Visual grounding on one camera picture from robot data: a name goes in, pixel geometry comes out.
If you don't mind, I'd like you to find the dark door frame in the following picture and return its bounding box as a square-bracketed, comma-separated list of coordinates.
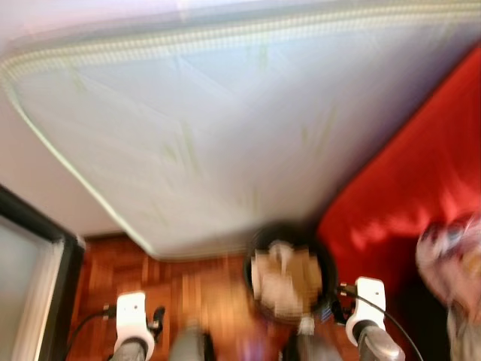
[0, 184, 85, 361]

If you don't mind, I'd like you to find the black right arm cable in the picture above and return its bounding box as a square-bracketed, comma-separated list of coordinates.
[337, 282, 423, 361]

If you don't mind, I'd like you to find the pink cartoon print blanket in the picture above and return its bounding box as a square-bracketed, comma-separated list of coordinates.
[416, 214, 481, 320]

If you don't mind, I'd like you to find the silver left robot leg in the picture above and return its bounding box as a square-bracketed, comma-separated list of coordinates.
[169, 323, 215, 361]

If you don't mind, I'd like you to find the silver robot leg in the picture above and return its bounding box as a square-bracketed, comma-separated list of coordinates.
[169, 323, 215, 361]
[289, 316, 335, 361]

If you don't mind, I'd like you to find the frosted glass sliding door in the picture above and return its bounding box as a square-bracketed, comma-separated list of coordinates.
[0, 214, 65, 361]

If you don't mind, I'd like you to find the silver right robot leg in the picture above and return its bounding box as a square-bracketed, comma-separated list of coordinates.
[289, 316, 335, 361]

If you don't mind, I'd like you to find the large red fabric cushion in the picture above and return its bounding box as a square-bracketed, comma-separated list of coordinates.
[316, 45, 481, 302]

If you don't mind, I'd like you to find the black waste bin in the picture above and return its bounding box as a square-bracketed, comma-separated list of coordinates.
[244, 222, 337, 326]

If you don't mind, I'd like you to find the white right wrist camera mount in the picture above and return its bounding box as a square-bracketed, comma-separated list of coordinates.
[347, 277, 387, 345]

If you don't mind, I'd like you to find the crumpled paper rubbish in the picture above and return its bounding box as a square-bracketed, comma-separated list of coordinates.
[252, 241, 324, 317]

